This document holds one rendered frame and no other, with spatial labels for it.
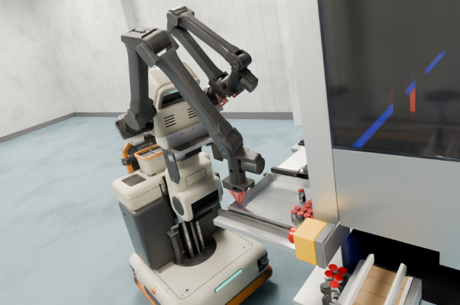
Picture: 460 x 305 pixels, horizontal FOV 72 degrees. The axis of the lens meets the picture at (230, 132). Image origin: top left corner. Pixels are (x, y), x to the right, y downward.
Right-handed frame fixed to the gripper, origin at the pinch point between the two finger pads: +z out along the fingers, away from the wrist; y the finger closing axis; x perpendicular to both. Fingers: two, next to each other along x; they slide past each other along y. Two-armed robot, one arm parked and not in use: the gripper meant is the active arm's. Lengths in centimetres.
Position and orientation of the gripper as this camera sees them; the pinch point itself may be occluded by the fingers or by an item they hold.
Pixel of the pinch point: (240, 202)
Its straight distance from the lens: 116.2
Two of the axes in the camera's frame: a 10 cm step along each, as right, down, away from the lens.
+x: 6.4, -3.6, 6.7
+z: 1.1, 9.1, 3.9
